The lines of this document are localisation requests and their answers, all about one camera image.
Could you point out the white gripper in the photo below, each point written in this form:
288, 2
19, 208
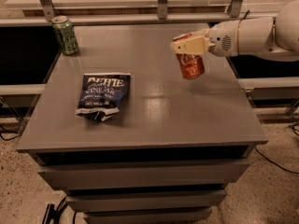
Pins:
223, 38

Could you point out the red coke can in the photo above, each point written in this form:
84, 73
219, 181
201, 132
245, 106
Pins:
191, 65

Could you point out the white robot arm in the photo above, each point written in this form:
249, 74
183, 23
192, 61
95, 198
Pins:
273, 39

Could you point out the green soda can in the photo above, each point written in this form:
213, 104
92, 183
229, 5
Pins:
65, 35

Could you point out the blue kettle chips bag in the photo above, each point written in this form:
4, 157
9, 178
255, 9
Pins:
101, 95

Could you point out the grey drawer cabinet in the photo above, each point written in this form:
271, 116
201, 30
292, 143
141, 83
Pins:
172, 148

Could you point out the black plug bottom floor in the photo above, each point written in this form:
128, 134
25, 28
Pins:
53, 213

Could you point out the metal railing frame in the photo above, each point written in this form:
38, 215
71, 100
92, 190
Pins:
80, 12

